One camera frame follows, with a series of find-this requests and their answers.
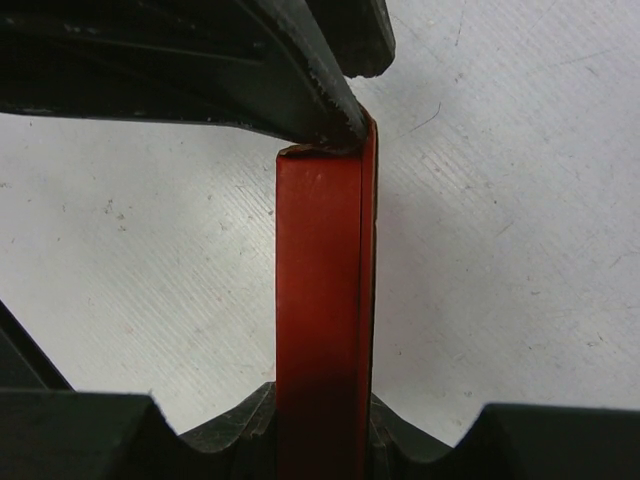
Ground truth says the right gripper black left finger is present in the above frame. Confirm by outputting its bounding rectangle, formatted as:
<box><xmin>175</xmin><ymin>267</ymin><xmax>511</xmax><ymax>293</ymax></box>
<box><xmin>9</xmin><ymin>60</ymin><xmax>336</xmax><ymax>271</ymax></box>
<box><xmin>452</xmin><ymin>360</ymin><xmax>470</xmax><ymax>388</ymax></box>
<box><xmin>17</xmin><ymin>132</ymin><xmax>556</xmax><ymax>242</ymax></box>
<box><xmin>1</xmin><ymin>308</ymin><xmax>276</xmax><ymax>479</ymax></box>

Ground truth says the red paper box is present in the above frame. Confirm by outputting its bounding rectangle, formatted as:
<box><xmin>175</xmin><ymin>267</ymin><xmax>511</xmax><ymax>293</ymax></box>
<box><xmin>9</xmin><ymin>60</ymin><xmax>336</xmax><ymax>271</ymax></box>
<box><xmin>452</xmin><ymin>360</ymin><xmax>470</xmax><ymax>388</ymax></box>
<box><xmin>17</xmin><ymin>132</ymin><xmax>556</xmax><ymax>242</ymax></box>
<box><xmin>275</xmin><ymin>123</ymin><xmax>379</xmax><ymax>479</ymax></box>

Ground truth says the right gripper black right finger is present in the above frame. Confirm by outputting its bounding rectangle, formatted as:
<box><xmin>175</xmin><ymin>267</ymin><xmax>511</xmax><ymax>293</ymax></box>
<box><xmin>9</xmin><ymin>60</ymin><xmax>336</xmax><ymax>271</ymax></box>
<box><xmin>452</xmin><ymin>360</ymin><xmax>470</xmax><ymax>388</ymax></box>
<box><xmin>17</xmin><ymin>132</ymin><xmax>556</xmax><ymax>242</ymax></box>
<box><xmin>369</xmin><ymin>397</ymin><xmax>639</xmax><ymax>479</ymax></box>

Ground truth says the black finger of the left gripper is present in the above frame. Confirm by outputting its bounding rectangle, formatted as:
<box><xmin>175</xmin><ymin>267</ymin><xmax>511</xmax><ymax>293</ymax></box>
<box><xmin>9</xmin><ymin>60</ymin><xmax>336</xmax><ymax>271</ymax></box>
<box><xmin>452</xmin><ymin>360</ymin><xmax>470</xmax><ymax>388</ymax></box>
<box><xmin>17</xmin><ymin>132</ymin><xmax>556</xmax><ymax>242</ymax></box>
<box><xmin>306</xmin><ymin>0</ymin><xmax>396</xmax><ymax>78</ymax></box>
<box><xmin>1</xmin><ymin>1</ymin><xmax>368</xmax><ymax>150</ymax></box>

